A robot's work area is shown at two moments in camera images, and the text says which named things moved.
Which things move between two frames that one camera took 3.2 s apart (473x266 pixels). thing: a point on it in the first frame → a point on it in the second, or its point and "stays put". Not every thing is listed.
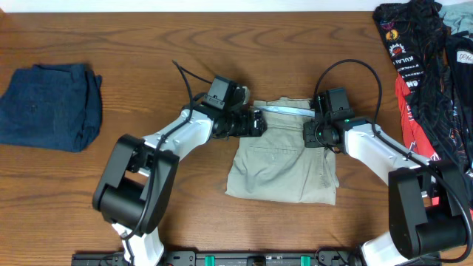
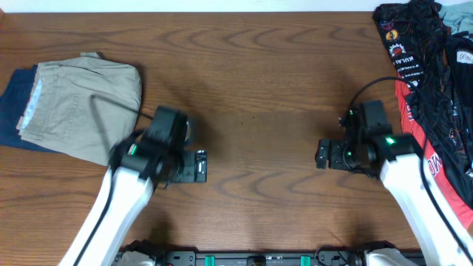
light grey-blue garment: (458, 16) stays put
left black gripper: (256, 123) → (199, 167)
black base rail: (228, 258) stays put
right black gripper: (308, 134) → (324, 154)
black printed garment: (434, 60) stays put
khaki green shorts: (277, 165) → (78, 107)
